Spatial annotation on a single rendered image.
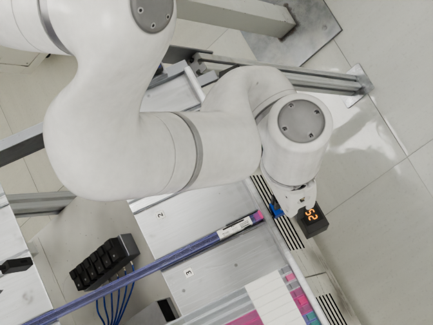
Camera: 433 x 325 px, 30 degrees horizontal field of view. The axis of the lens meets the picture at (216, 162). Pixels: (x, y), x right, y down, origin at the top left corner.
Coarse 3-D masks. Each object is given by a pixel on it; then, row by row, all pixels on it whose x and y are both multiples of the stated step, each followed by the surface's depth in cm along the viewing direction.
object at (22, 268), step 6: (24, 258) 120; (30, 258) 120; (6, 264) 117; (12, 264) 117; (18, 264) 118; (24, 264) 119; (30, 264) 120; (6, 270) 117; (12, 270) 118; (18, 270) 119; (24, 270) 121
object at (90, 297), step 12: (252, 216) 134; (204, 240) 133; (216, 240) 133; (180, 252) 132; (192, 252) 132; (156, 264) 131; (168, 264) 132; (132, 276) 130; (144, 276) 131; (108, 288) 130; (84, 300) 129; (48, 312) 129; (60, 312) 128; (24, 324) 128; (36, 324) 128
